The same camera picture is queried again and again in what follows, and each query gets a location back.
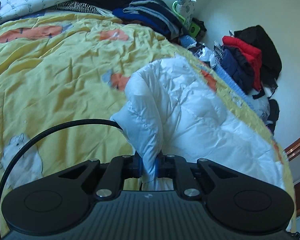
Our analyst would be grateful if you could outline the white puffer jacket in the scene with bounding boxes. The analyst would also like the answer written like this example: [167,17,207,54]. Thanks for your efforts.
[111,56,285,191]

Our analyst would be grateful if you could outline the dark folded clothes pile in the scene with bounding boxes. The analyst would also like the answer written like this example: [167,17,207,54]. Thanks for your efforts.
[77,0,189,41]

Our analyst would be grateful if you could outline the green plastic hanger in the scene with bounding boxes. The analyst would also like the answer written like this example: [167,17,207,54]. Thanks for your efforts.
[172,0,201,37]

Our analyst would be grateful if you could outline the black cable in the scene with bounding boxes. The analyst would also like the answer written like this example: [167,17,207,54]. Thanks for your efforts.
[0,118,125,240]

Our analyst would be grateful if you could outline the floral fabric bag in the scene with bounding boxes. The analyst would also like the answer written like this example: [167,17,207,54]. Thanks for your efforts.
[175,0,196,29]

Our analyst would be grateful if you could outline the yellow carrot print quilt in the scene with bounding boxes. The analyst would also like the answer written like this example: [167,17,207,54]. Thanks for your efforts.
[0,13,296,239]

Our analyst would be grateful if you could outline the red and black hanging clothes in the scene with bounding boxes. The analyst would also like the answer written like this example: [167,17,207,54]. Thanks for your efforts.
[213,25,282,99]

